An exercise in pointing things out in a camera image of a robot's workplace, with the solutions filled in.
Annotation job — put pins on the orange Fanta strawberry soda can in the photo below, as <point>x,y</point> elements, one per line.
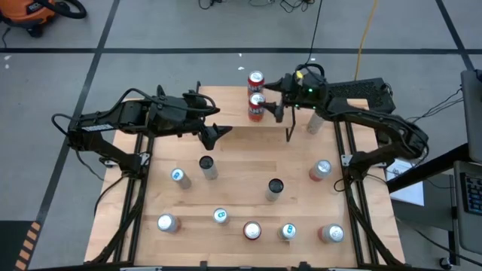
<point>256,113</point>
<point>252,230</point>
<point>256,81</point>

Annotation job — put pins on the black orange striped mat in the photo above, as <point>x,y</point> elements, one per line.
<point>15,244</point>

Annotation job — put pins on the orange shop vacuum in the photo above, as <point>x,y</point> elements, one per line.
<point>26,11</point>

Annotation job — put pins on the black caster wheel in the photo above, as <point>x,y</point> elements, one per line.
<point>445,262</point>

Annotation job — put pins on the white pink soda can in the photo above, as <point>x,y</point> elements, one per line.
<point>320,171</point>
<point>331,233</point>
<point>168,223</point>

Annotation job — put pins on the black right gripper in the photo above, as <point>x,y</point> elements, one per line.
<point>305,92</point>

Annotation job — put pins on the grey monitor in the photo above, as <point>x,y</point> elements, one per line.
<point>472,113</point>

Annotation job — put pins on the white paper sheet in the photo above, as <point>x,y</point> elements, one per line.
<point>408,192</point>

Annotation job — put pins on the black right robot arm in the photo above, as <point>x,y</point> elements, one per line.
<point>376,122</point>

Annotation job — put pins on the silver blue slim energy can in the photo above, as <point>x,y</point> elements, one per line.
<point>181,180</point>
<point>288,231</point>
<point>221,216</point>

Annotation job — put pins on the black desk bar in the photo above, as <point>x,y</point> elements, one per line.
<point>425,169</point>

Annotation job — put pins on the wooden shelf black legs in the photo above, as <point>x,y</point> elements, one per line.
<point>233,109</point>

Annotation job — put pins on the grey keyboard tray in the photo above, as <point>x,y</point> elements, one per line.
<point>467,233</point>

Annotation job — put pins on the black keyboard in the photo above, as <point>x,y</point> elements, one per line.
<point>472,193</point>

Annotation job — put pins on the slim pale can black top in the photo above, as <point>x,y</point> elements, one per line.
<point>315,124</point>
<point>209,171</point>
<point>274,192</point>

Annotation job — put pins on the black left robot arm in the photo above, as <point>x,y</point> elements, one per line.
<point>124,113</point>

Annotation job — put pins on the black perforated computer case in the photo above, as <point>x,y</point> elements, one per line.
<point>361,90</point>

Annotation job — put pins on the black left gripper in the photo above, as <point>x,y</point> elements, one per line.
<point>188,114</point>

